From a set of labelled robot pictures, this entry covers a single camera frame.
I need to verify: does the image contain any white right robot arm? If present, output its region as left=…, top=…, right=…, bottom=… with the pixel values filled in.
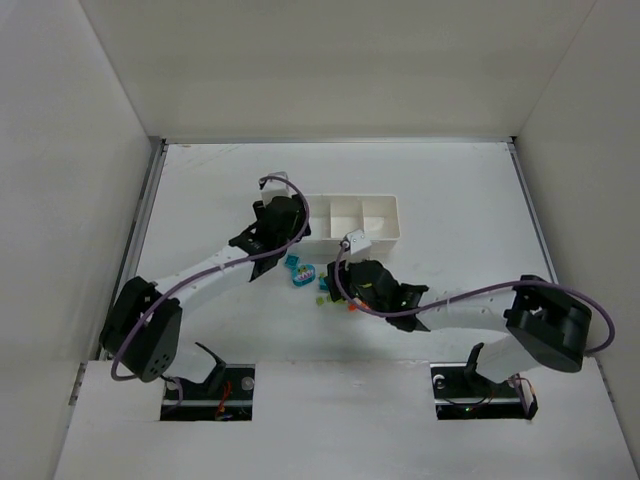
left=326, top=260, right=592, bottom=384

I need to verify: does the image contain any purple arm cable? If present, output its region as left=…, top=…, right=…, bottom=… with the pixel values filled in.
left=333, top=242, right=617, bottom=357
left=109, top=173, right=311, bottom=384

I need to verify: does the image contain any teal two-by-two brick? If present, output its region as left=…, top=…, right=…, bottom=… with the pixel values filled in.
left=284, top=254, right=300, bottom=271

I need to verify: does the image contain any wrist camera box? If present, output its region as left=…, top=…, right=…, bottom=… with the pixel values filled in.
left=342, top=229, right=372, bottom=263
left=259, top=171, right=290, bottom=205

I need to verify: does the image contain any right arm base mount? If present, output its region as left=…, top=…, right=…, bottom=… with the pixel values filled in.
left=430, top=343, right=539, bottom=421

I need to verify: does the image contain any white three-compartment plastic bin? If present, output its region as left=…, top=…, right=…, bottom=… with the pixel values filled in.
left=296, top=194, right=401, bottom=256

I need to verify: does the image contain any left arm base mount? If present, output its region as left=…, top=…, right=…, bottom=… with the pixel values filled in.
left=160, top=342, right=256, bottom=422

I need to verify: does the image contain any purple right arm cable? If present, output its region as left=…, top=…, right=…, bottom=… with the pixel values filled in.
left=333, top=242, right=617, bottom=357

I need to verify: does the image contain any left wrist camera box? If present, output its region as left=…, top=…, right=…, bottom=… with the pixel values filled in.
left=259, top=171, right=290, bottom=205

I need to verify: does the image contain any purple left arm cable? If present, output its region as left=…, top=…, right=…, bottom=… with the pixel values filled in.
left=109, top=173, right=311, bottom=384

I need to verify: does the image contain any teal frog lotus brick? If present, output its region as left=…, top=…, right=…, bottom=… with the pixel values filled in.
left=291, top=264, right=316, bottom=287

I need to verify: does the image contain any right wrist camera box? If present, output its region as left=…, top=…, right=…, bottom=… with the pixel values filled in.
left=342, top=229, right=372, bottom=263

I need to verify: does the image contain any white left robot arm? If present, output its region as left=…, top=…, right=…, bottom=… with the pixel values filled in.
left=99, top=194, right=311, bottom=393

